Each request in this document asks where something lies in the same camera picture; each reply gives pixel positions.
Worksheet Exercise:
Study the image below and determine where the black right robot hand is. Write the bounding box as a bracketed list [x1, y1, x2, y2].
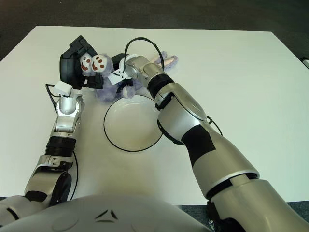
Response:
[108, 53, 135, 94]

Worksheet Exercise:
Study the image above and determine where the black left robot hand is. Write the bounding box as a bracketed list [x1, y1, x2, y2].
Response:
[51, 35, 103, 96]

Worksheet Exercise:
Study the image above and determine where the purple plush bunny doll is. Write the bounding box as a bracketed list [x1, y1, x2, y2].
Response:
[79, 50, 179, 103]

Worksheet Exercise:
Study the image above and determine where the white plate with black rim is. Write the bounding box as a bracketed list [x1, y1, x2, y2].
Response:
[103, 93, 165, 152]

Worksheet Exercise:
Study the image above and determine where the grey robot torso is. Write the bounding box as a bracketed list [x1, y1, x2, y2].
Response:
[0, 193, 211, 232]

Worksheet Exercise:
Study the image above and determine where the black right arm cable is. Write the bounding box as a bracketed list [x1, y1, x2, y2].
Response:
[122, 36, 223, 136]

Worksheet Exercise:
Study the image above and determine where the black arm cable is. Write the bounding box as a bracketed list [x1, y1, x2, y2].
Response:
[45, 83, 79, 201]
[122, 36, 223, 136]

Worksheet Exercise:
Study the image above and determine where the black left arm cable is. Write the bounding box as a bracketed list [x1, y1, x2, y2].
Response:
[45, 83, 79, 201]

